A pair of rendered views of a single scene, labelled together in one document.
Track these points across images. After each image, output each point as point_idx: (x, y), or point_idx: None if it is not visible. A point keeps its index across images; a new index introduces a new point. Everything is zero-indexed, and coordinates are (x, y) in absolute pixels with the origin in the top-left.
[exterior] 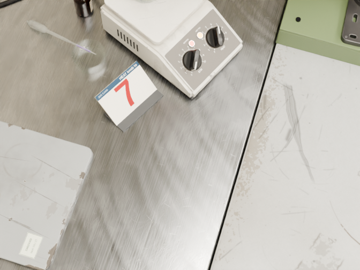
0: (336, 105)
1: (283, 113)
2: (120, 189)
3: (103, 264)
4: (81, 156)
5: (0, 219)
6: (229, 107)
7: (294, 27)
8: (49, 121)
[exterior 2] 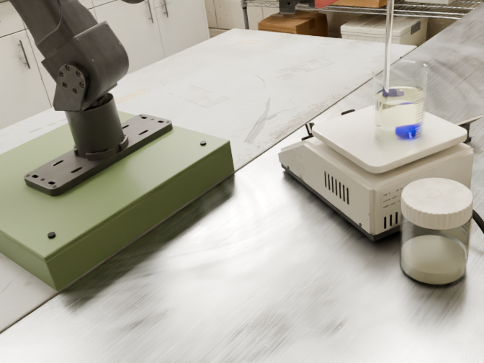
0: (212, 128)
1: (266, 128)
2: (455, 100)
3: (474, 73)
4: None
5: None
6: None
7: (212, 140)
8: None
